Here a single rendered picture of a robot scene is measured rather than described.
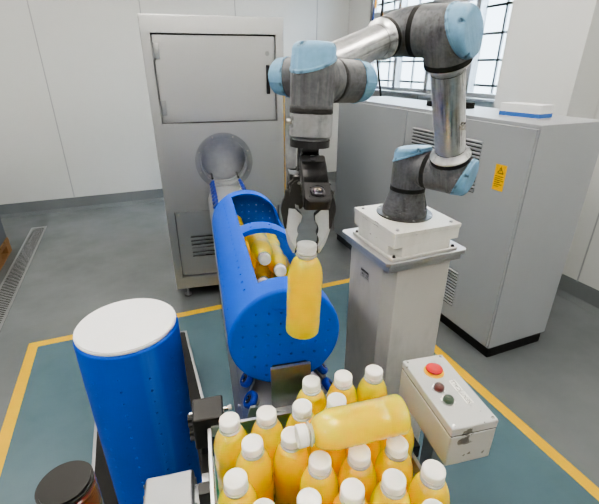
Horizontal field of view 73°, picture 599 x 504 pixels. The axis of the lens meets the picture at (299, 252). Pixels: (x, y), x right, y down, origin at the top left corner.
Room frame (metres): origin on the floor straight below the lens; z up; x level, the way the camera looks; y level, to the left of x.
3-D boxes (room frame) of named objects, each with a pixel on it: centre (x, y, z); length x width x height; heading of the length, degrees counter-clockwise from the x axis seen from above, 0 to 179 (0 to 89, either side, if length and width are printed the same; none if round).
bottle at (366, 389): (0.70, -0.17, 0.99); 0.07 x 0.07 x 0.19
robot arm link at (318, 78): (0.74, -0.03, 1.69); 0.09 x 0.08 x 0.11; 138
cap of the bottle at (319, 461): (0.48, -0.04, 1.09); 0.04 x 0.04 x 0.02
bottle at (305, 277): (0.71, -0.01, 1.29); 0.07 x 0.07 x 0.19
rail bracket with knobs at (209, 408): (0.69, 0.21, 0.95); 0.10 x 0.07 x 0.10; 104
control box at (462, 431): (0.65, -0.31, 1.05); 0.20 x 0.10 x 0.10; 14
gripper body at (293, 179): (0.74, -0.02, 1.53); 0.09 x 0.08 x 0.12; 6
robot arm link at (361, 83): (0.82, -0.08, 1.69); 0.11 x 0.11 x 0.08; 48
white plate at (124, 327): (0.98, 0.50, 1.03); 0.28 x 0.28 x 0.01
